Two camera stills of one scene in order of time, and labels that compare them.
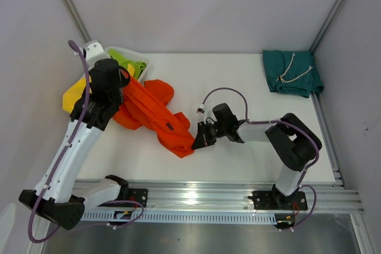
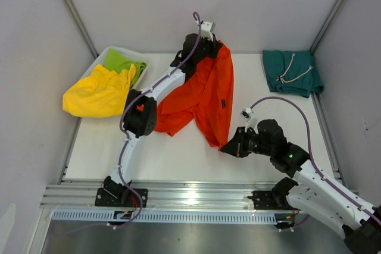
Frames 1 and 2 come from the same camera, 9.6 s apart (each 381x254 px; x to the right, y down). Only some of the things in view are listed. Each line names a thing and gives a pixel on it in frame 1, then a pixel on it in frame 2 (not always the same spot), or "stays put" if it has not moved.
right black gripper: (202, 139) -> (236, 146)
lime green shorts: (139, 66) stays put
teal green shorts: (292, 72) stays put
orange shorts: (144, 107) -> (208, 90)
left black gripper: (124, 79) -> (214, 46)
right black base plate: (275, 200) stays put
